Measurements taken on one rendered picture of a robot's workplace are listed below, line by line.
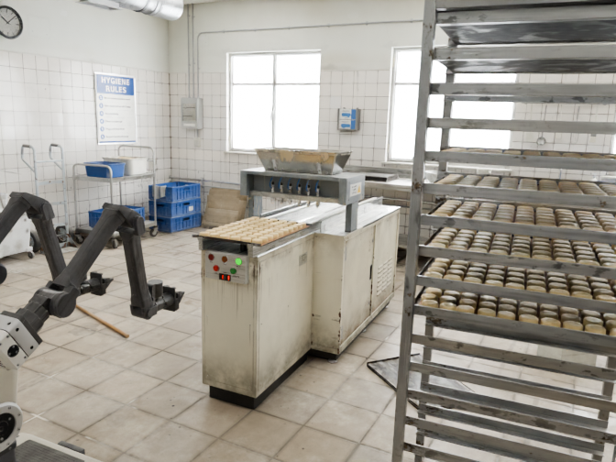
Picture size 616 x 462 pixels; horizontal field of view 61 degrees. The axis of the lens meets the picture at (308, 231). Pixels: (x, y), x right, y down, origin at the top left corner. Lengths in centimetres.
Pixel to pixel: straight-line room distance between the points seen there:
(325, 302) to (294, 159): 89
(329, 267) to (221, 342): 81
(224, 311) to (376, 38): 444
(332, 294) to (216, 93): 481
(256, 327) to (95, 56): 511
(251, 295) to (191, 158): 535
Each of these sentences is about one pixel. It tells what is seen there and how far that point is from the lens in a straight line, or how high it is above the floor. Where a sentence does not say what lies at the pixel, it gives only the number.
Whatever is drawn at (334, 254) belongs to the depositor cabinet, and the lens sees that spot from 317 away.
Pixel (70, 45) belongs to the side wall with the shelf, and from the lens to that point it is 699.
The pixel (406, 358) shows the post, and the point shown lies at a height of 82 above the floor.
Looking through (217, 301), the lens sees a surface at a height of 57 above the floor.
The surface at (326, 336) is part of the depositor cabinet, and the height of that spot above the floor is 19.
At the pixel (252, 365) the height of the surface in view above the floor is 27.
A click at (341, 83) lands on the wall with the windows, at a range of 662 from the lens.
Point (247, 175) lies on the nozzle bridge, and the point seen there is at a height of 115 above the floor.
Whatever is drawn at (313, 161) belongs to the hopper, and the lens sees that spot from 319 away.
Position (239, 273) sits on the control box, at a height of 75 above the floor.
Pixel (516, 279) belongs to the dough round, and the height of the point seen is 106.
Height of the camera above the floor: 150
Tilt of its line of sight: 12 degrees down
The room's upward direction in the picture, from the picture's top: 2 degrees clockwise
